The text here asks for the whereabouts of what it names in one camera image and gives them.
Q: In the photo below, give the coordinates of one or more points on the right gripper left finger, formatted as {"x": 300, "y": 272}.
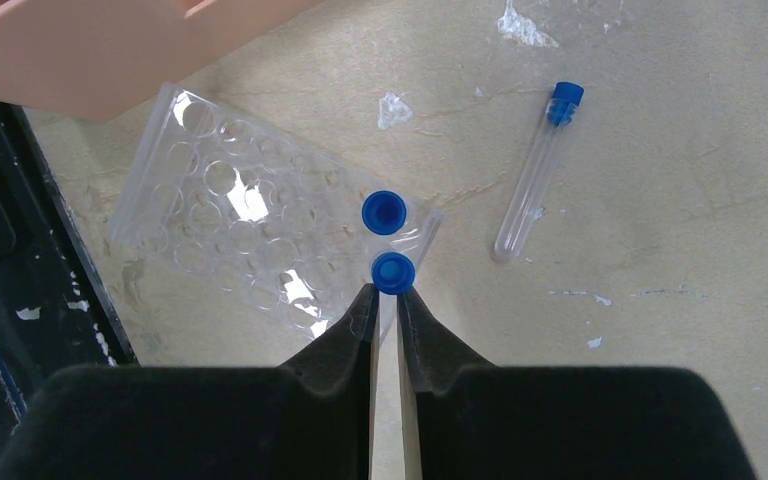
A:
{"x": 310, "y": 417}

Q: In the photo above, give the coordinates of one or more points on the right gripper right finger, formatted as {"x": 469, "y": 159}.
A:
{"x": 467, "y": 418}

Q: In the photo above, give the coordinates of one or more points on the clear plastic box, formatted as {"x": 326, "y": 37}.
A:
{"x": 259, "y": 214}

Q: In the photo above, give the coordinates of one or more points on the orange compartment tray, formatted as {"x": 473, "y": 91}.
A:
{"x": 96, "y": 59}

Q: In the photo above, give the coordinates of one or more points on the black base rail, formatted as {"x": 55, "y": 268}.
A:
{"x": 54, "y": 310}

